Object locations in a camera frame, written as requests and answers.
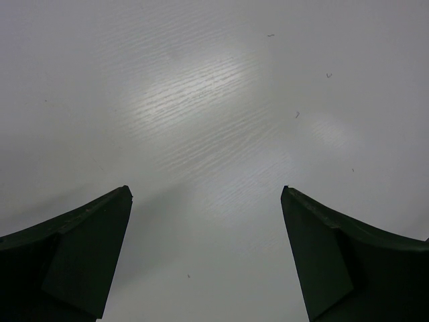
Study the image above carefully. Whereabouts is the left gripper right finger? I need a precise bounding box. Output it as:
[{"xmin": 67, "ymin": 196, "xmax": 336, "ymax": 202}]
[{"xmin": 281, "ymin": 186, "xmax": 428, "ymax": 321}]

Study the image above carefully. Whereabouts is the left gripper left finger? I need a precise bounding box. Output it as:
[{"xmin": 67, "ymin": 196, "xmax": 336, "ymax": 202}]
[{"xmin": 1, "ymin": 186, "xmax": 133, "ymax": 321}]

